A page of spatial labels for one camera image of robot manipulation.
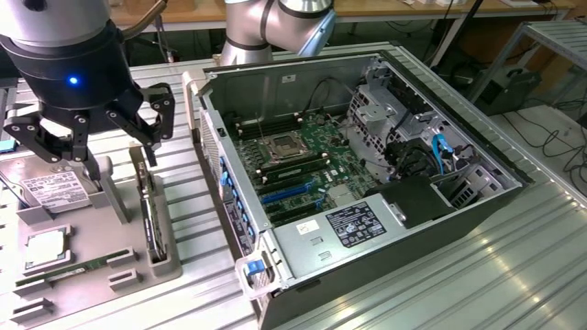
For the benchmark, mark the long blue expansion slot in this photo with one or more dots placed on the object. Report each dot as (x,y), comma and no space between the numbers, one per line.
(285,193)

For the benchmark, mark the grey power supply with label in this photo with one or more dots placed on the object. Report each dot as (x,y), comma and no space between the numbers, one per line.
(320,247)

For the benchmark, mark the small blue plastic block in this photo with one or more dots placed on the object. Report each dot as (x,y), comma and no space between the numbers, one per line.
(6,147)

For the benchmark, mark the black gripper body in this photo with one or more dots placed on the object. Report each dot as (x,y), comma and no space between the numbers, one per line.
(68,68)

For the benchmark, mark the green motherboard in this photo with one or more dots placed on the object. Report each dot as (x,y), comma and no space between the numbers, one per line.
(336,151)

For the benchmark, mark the black box on floor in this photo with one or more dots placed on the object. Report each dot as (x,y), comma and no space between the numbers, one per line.
(508,91)

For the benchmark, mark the wooden desk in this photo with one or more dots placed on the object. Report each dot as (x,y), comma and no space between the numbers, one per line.
(192,13)

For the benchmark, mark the empty black RAM slots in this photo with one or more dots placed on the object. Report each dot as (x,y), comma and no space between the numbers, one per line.
(268,127)

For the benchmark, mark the black plastic air shroud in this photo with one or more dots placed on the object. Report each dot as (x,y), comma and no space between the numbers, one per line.
(415,203)

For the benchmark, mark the graphics card with metal bracket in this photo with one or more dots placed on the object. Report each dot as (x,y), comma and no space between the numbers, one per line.
(148,213)

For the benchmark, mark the hard disk with white label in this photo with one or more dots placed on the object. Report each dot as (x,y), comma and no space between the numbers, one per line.
(45,187)

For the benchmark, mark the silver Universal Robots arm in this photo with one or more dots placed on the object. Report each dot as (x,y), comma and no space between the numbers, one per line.
(249,24)

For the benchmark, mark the grey parts rack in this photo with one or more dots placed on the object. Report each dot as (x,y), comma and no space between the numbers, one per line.
(91,237)

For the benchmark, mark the open black PC case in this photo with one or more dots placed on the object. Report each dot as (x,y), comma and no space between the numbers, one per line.
(412,247)

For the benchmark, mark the blue case latch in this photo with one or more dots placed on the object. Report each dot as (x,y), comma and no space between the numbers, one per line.
(253,268)

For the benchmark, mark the CPU socket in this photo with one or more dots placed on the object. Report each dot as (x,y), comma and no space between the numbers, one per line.
(284,146)

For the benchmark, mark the loose green RAM stick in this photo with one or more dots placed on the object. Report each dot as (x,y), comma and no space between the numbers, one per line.
(75,269)

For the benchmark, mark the installed black RAM stick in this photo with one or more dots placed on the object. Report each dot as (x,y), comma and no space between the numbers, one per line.
(295,169)

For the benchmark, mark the metal disk bay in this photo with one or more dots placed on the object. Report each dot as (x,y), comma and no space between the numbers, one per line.
(373,110)

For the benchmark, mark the silver CPU chip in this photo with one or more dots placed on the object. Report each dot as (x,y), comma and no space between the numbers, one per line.
(44,248)

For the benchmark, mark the metal slat side table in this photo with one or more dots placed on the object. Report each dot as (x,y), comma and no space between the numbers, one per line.
(555,41)

